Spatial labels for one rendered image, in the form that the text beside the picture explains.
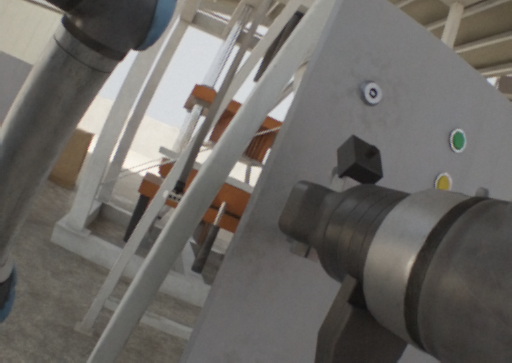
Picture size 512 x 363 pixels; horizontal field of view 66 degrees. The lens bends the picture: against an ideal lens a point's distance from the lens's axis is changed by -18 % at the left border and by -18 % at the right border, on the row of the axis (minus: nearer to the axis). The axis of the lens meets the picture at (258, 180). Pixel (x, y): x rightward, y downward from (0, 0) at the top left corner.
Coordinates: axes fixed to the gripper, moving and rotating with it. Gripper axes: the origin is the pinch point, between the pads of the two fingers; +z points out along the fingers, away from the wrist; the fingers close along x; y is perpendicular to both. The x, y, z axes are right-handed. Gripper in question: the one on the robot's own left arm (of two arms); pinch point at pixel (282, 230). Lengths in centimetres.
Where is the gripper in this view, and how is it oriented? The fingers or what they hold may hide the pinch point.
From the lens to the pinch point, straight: 45.4
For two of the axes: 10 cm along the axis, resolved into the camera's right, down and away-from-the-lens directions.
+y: 4.0, -9.2, 0.2
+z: -3.2, -1.2, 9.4
